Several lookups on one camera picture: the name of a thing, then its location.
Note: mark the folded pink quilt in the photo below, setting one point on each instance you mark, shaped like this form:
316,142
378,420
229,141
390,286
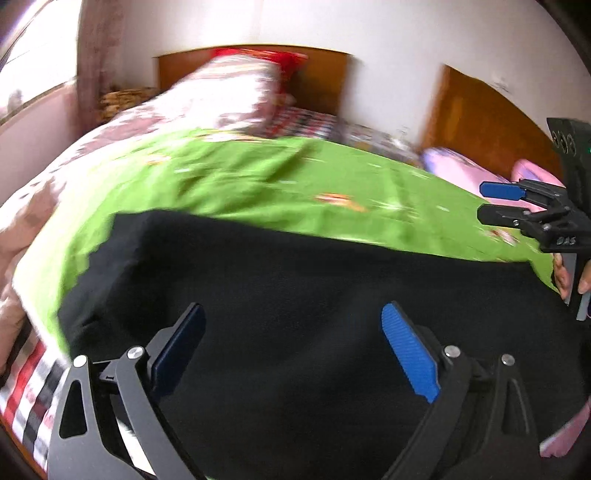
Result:
526,170

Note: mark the plaid bed sheet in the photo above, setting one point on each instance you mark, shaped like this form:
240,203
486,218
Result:
298,122

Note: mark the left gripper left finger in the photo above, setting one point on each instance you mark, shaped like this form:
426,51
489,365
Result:
86,442

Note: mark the tiger print plush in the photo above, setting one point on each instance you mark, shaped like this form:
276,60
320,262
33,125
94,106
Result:
114,102

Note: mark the pink floral quilt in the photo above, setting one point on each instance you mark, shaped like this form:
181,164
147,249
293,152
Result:
236,93

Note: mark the red embroidered pillow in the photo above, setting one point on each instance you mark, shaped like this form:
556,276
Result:
290,62

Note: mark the right wooden headboard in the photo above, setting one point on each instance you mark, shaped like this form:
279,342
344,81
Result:
471,118

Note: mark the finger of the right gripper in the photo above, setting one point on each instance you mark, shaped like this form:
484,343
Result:
524,220
534,192

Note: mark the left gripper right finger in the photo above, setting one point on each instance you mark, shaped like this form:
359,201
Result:
479,423

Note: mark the green cartoon bed sheet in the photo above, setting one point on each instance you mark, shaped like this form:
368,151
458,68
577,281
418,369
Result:
298,185

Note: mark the right hand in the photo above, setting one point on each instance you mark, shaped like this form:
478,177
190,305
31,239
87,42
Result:
562,278

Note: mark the pink curtain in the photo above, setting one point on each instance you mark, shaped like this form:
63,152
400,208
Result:
99,35

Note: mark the window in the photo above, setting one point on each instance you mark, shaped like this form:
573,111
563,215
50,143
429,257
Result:
41,54

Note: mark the black pants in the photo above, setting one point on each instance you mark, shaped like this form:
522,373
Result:
294,377

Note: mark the pink bed sheet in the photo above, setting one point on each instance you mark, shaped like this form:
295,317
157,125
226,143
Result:
466,174

